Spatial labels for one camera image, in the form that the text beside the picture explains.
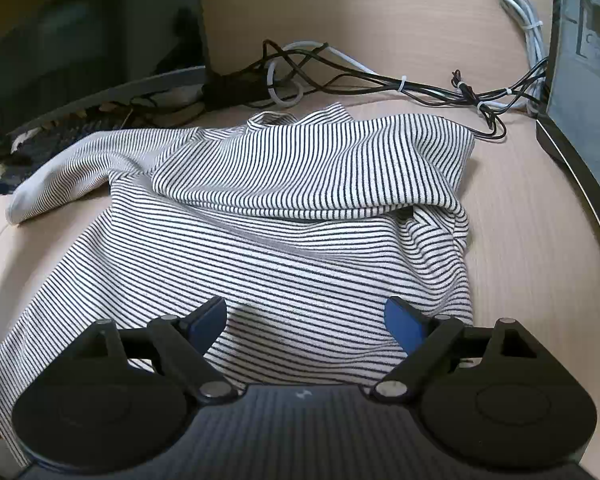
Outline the striped white black shirt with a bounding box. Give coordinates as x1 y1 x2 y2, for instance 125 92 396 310
0 104 474 452

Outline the black keyboard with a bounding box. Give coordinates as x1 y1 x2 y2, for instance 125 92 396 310
0 108 133 195

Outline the black computer monitor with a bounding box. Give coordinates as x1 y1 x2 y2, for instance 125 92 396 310
0 0 208 134

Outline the white power cable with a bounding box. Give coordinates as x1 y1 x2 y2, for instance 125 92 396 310
488 0 549 116

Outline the black cable bundle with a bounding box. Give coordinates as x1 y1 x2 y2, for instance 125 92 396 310
201 38 549 142

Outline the black PC tower case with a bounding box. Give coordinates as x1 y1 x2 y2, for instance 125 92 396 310
536 0 600 229

